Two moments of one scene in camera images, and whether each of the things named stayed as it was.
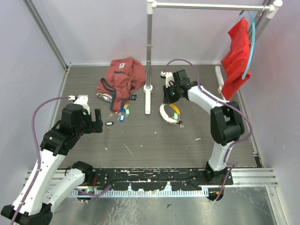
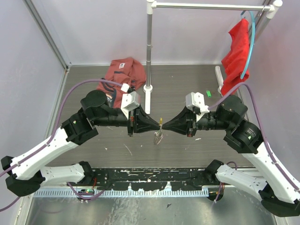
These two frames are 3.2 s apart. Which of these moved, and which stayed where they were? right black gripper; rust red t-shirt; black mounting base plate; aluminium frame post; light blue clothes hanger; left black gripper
Moved: left black gripper; right black gripper
Stayed: aluminium frame post; black mounting base plate; rust red t-shirt; light blue clothes hanger
